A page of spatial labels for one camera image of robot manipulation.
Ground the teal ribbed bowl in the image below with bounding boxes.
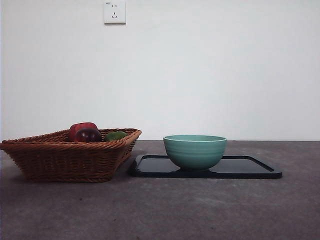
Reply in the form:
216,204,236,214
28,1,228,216
163,134,228,172

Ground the green avocado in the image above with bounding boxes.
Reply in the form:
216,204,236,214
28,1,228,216
103,131,128,142

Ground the dark purple plum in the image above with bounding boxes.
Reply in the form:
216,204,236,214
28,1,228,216
74,127,103,143

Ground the red apple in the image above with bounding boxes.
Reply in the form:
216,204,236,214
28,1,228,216
69,122,99,141

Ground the dark rectangular tray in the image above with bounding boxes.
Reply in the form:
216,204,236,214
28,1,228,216
127,154,284,180

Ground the brown wicker basket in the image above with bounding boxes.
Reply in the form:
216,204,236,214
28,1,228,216
0,128,143,184

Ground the white wall socket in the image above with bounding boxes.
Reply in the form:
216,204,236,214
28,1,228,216
103,0,127,26

